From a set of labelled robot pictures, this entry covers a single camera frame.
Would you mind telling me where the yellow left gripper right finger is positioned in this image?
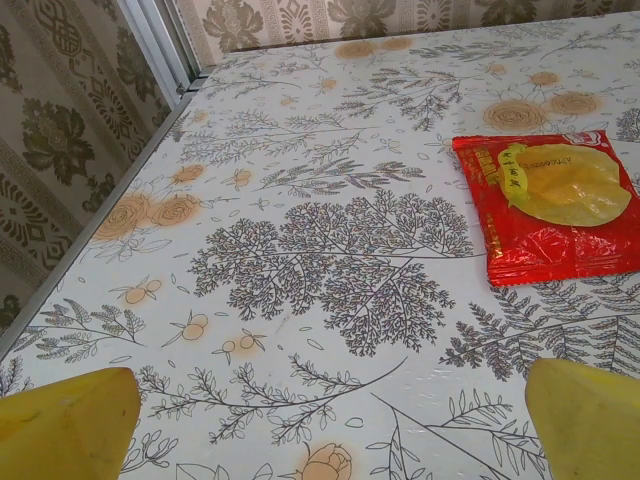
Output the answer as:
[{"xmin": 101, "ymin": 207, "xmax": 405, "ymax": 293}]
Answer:
[{"xmin": 525, "ymin": 357, "xmax": 640, "ymax": 480}]

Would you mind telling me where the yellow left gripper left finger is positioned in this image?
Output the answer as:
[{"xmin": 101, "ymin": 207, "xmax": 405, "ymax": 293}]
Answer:
[{"xmin": 0, "ymin": 366, "xmax": 143, "ymax": 480}]

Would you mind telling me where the red snack packet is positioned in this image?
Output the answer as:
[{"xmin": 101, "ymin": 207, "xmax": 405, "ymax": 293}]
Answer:
[{"xmin": 451, "ymin": 129, "xmax": 640, "ymax": 288}]

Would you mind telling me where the aluminium table edge rail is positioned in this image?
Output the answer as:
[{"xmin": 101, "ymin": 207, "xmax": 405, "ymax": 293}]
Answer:
[{"xmin": 0, "ymin": 75, "xmax": 209, "ymax": 359}]

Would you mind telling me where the aluminium frame post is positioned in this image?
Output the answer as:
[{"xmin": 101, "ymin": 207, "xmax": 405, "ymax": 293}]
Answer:
[{"xmin": 122, "ymin": 0, "xmax": 207, "ymax": 109}]

